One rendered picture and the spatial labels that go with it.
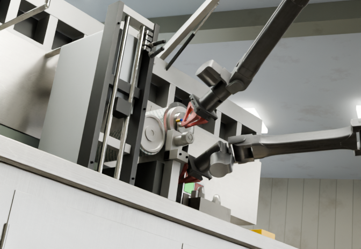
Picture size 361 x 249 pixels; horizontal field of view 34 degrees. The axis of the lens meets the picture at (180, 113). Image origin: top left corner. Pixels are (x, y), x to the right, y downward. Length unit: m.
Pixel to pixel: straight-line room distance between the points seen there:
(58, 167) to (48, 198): 0.07
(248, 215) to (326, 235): 5.52
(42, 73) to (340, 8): 2.78
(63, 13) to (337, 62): 3.43
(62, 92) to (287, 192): 6.78
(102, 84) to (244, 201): 1.31
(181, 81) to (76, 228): 1.32
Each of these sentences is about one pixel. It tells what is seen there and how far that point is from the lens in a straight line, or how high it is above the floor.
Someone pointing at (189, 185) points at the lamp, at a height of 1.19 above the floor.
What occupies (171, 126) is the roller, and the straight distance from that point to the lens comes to 1.90.
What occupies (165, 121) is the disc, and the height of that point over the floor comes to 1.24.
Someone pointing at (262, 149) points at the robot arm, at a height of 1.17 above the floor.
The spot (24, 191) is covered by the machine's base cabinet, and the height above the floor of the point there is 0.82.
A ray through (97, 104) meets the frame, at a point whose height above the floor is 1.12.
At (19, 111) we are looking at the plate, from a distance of 1.95.
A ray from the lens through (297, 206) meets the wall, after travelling 8.38.
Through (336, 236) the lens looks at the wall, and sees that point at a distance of 8.21.
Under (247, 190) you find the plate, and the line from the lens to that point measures 2.74.
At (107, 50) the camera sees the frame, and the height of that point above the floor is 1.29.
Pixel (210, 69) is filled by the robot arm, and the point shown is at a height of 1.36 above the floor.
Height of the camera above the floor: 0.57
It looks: 22 degrees up
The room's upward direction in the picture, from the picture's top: 8 degrees clockwise
